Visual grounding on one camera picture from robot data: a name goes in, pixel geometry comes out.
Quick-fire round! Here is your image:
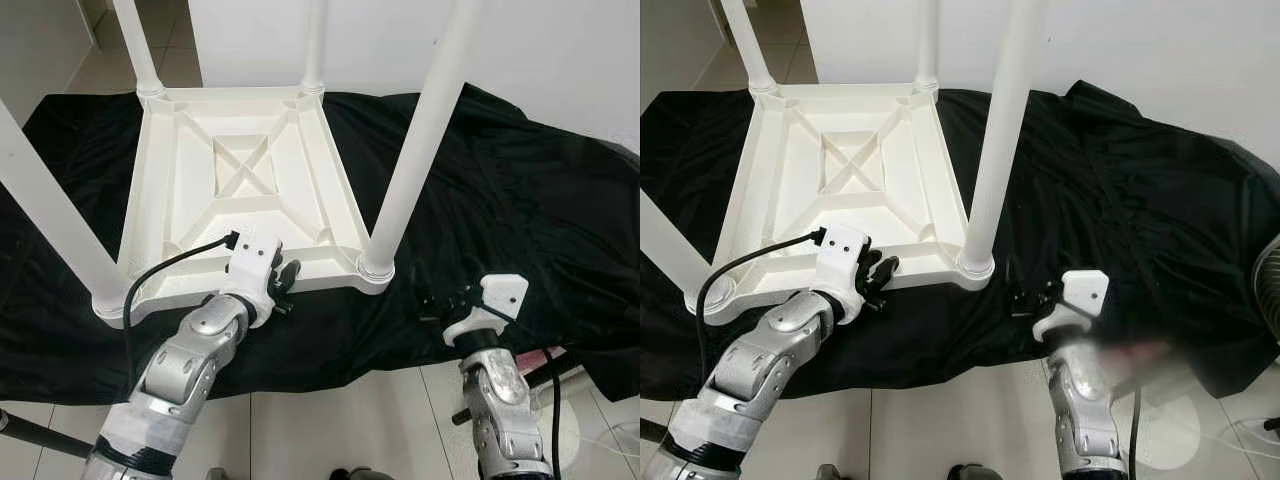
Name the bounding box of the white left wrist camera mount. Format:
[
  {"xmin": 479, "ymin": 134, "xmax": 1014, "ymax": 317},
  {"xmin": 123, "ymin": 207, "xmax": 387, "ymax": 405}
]
[
  {"xmin": 220, "ymin": 230, "xmax": 285, "ymax": 327},
  {"xmin": 808, "ymin": 222, "xmax": 870, "ymax": 323}
]

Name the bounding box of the black nylon cloth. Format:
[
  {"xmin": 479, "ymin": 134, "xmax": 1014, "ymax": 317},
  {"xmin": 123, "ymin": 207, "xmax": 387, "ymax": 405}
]
[
  {"xmin": 0, "ymin": 83, "xmax": 641, "ymax": 403},
  {"xmin": 640, "ymin": 80, "xmax": 1280, "ymax": 399}
]

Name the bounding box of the white plastic table top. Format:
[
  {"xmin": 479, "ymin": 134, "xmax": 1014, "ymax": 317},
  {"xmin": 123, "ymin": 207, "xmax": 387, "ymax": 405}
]
[
  {"xmin": 685, "ymin": 82, "xmax": 996, "ymax": 326},
  {"xmin": 93, "ymin": 85, "xmax": 396, "ymax": 329}
]

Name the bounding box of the white plastic table leg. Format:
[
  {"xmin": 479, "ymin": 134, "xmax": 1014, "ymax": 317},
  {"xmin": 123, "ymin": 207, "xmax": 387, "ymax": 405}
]
[
  {"xmin": 640, "ymin": 188, "xmax": 737, "ymax": 313},
  {"xmin": 914, "ymin": 0, "xmax": 942, "ymax": 93},
  {"xmin": 301, "ymin": 0, "xmax": 330, "ymax": 96},
  {"xmin": 357, "ymin": 0, "xmax": 483, "ymax": 280},
  {"xmin": 720, "ymin": 0, "xmax": 780, "ymax": 94},
  {"xmin": 0, "ymin": 98, "xmax": 129, "ymax": 319},
  {"xmin": 956, "ymin": 0, "xmax": 1050, "ymax": 277},
  {"xmin": 112, "ymin": 0, "xmax": 167, "ymax": 99}
]

